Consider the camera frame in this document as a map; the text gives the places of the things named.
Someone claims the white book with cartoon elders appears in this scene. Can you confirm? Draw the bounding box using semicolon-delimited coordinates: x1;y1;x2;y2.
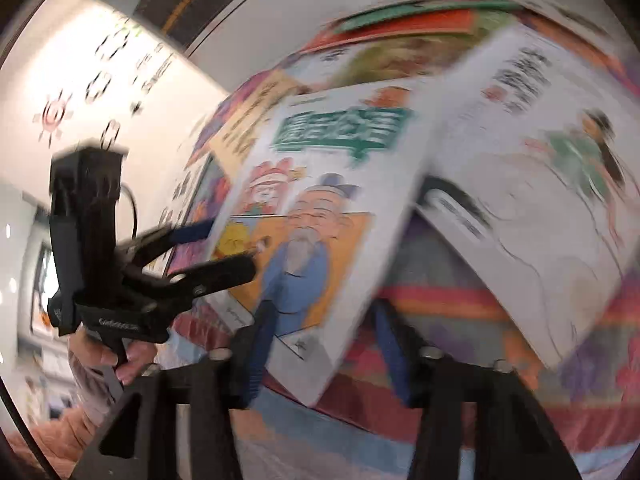
200;80;428;408

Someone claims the person's left hand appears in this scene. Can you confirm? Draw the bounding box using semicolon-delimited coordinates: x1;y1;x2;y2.
67;327;158;386

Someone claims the red book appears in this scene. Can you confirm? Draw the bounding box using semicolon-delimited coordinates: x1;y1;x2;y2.
327;7;476;41

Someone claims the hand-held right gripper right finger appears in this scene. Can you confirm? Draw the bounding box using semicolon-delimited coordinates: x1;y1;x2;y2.
372;300;583;480

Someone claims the black letters wall sticker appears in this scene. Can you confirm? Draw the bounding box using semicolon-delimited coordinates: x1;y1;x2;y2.
132;42;173;101

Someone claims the row of black books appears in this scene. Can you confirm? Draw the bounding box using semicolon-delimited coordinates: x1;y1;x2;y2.
132;0;211;43

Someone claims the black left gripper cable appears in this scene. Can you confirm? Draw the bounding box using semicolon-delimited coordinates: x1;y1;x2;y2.
120;185;139;241

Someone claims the red sun wall sticker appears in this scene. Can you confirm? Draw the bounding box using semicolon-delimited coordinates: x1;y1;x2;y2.
32;89;76;148

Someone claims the large cloud wall sticker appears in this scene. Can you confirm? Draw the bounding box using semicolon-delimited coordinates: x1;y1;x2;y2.
85;72;113;106

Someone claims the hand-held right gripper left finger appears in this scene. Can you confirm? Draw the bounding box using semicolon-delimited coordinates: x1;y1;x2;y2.
72;300;278;480

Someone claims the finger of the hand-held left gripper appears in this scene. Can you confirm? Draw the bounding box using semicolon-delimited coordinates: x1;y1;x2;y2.
150;254;258;313
117;217;216;266

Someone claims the white book with green-robed woman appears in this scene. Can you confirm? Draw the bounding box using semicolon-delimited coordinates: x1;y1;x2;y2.
415;22;628;373

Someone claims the white bookshelf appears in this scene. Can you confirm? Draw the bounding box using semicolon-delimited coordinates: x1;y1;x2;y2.
97;0;501;96

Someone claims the purple and yellow book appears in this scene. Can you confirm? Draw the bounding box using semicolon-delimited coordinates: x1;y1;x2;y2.
170;70;301;281

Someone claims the floral blanket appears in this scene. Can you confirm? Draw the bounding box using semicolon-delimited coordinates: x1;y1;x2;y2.
165;60;640;480

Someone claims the book with olive landscape cover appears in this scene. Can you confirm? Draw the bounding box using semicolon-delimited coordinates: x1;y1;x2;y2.
295;35;451;93

